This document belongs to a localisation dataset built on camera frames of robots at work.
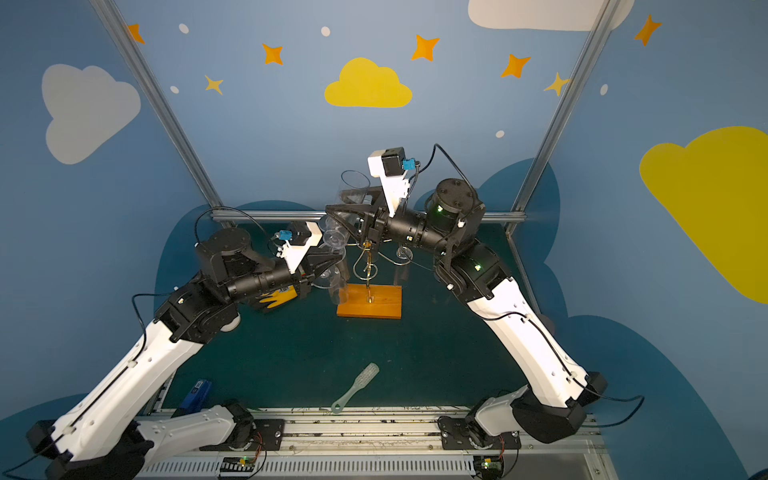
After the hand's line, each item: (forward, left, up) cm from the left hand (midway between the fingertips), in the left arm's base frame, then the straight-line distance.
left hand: (337, 246), depth 58 cm
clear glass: (+1, +1, -14) cm, 14 cm away
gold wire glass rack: (+5, -13, -11) cm, 17 cm away
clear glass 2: (+15, -14, -28) cm, 35 cm away
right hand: (-1, -3, +12) cm, 13 cm away
